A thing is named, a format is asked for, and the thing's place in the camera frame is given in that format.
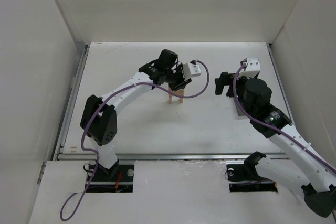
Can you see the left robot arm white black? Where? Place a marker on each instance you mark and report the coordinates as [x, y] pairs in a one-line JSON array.
[[99, 118]]

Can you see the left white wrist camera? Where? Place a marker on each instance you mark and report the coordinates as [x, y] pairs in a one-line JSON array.
[[191, 70]]

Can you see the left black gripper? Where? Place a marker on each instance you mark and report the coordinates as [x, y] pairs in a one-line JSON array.
[[179, 83]]

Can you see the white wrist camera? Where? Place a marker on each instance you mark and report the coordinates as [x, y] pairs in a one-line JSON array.
[[251, 68], [191, 70]]

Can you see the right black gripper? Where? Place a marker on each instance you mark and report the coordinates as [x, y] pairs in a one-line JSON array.
[[223, 83]]

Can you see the aluminium table frame rail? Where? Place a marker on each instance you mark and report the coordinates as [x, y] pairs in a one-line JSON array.
[[204, 126]]

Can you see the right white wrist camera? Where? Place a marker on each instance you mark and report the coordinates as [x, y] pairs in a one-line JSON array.
[[251, 68]]

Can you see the smoky transparent plastic box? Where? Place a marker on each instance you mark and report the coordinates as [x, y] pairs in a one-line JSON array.
[[240, 109]]

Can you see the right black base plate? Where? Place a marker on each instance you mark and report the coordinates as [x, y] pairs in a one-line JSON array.
[[241, 180]]

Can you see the plain wood block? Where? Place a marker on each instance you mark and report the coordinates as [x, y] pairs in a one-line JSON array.
[[176, 93]]

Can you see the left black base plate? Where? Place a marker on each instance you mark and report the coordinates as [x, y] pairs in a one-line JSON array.
[[120, 182]]

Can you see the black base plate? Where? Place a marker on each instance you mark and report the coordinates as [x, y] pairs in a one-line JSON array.
[[120, 182], [241, 180]]

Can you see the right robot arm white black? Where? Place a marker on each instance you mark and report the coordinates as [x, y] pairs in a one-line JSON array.
[[315, 179]]

